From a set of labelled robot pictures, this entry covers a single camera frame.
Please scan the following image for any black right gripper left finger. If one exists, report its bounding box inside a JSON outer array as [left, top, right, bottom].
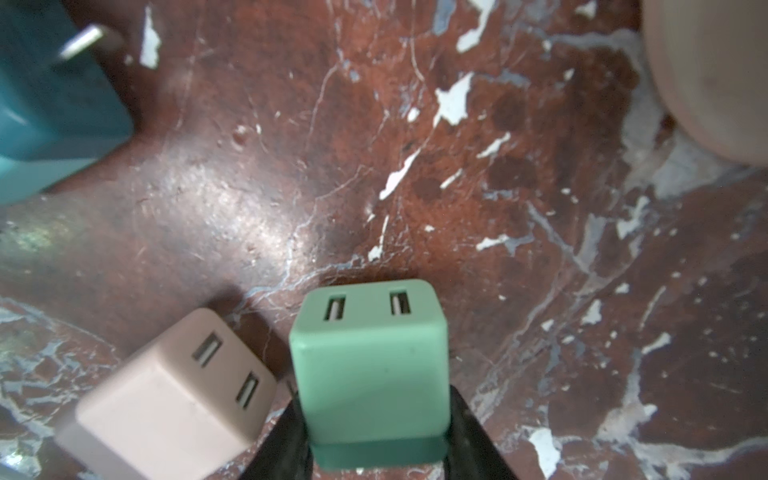
[[239, 394, 314, 480]]

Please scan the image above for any beige round power strip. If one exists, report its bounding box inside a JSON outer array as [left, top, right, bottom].
[[641, 1, 767, 167]]

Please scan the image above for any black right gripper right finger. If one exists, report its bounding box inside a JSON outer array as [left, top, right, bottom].
[[446, 385, 518, 480]]

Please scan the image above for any beige pink charger cube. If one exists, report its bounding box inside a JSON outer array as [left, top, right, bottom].
[[54, 308, 277, 479]]

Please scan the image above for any light green charger cube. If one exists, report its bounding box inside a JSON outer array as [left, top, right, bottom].
[[289, 279, 451, 471]]

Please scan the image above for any teal charger cube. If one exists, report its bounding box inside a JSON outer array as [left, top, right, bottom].
[[1, 1, 134, 205]]

